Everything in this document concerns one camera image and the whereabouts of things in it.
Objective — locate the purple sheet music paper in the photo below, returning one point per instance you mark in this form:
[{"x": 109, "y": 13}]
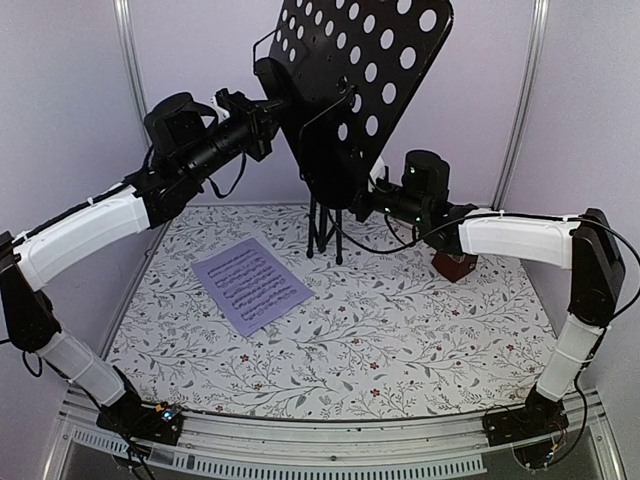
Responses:
[{"x": 250, "y": 285}]

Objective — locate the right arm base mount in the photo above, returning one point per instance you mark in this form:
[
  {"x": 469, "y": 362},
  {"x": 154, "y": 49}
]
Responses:
[{"x": 537, "y": 418}]

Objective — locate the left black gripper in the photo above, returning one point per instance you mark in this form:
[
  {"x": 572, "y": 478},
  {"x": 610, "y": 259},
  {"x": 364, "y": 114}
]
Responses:
[{"x": 263, "y": 117}]

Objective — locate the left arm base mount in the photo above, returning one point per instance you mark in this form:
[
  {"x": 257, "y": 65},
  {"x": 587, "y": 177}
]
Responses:
[{"x": 132, "y": 418}]

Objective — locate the floral patterned table mat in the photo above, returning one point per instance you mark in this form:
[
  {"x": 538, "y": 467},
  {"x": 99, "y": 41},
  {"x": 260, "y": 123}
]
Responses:
[{"x": 382, "y": 336}]

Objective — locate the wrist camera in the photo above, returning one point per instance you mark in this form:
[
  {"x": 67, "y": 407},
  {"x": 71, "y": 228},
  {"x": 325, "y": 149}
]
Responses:
[
  {"x": 220, "y": 102},
  {"x": 379, "y": 171}
]

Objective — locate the right aluminium frame post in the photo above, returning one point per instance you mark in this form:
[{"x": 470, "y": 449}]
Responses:
[{"x": 516, "y": 136}]

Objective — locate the dark red metronome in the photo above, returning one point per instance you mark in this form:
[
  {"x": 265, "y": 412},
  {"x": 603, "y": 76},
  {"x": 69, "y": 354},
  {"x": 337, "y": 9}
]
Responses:
[{"x": 454, "y": 265}]

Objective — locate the aluminium frame post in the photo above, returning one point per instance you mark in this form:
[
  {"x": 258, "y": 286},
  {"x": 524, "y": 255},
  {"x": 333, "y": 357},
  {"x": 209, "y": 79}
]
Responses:
[
  {"x": 516, "y": 136},
  {"x": 125, "y": 32}
]

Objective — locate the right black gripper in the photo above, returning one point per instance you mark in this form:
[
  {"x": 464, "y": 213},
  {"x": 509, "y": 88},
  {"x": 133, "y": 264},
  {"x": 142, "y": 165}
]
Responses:
[{"x": 360, "y": 209}]

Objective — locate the black folding tripod stand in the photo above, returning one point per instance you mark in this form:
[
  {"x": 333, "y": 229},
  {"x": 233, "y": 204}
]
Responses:
[{"x": 319, "y": 234}]

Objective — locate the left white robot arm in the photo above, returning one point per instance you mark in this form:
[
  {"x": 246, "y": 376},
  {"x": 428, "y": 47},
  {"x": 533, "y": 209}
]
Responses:
[{"x": 190, "y": 141}]

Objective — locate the black perforated music stand desk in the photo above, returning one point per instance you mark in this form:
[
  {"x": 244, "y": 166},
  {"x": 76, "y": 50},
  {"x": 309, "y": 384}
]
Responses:
[{"x": 349, "y": 70}]

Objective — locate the left aluminium frame post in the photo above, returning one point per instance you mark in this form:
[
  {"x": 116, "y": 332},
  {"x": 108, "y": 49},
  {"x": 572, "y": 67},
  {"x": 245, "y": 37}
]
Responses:
[{"x": 125, "y": 32}]

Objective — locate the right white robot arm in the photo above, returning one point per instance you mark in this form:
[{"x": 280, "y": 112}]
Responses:
[{"x": 584, "y": 245}]

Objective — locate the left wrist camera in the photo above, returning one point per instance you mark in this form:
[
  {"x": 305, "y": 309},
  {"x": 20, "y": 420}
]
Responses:
[{"x": 220, "y": 102}]

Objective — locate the front aluminium rail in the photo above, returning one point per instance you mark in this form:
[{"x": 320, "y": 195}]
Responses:
[{"x": 233, "y": 447}]

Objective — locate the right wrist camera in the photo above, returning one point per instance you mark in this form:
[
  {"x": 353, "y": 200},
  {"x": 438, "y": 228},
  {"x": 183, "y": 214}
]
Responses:
[{"x": 379, "y": 171}]

